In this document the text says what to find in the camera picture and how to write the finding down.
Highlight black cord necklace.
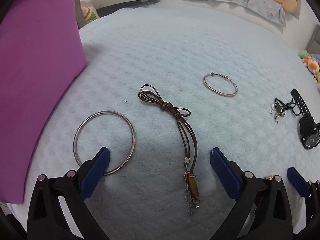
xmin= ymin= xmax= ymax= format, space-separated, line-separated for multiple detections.
xmin=269 ymin=97 xmax=302 ymax=125

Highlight black wrist watch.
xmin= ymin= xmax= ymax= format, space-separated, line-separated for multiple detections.
xmin=291 ymin=88 xmax=319 ymax=150

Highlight large silver bangle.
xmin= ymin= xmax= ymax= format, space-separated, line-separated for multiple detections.
xmin=73 ymin=111 xmax=136 ymax=177

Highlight small plush toys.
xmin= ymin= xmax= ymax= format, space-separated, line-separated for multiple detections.
xmin=298 ymin=50 xmax=319 ymax=85

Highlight small silver bangle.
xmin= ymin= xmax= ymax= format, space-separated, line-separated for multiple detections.
xmin=203 ymin=72 xmax=238 ymax=98

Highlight grey headboard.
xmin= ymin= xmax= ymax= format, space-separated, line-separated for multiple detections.
xmin=306 ymin=24 xmax=320 ymax=54

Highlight purple plastic tub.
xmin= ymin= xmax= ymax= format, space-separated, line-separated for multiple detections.
xmin=1 ymin=0 xmax=86 ymax=204

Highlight light blue bed blanket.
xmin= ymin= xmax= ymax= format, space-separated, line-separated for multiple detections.
xmin=10 ymin=3 xmax=319 ymax=239

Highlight grey chair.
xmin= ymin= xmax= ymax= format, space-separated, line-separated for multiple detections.
xmin=74 ymin=0 xmax=86 ymax=29

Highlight white plastic bag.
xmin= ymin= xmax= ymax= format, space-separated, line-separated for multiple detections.
xmin=80 ymin=0 xmax=99 ymax=23

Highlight brown cord necklace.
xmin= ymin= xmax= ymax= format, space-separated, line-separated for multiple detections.
xmin=138 ymin=83 xmax=201 ymax=217

